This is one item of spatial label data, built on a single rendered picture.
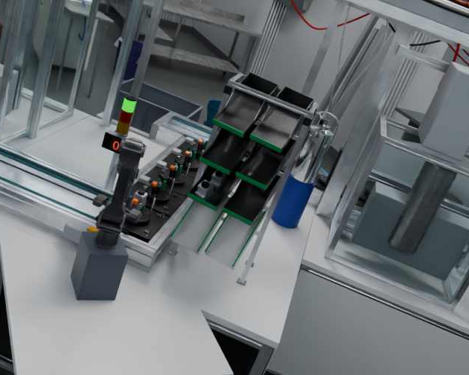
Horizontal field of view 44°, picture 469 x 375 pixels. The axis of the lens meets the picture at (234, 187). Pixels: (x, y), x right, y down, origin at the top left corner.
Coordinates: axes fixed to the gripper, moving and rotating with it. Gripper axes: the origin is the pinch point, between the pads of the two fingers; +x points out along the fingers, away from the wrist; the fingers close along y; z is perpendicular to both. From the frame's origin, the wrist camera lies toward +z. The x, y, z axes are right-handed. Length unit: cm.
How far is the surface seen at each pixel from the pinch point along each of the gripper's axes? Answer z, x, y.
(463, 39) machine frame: 74, -102, -100
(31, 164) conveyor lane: 32, 11, 53
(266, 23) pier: 695, 12, 67
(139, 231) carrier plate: 11.2, 7.6, -8.3
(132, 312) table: -23.8, 18.0, -22.9
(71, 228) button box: -4.2, 9.3, 14.2
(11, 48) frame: 35, -35, 75
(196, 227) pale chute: 17.6, -1.2, -28.7
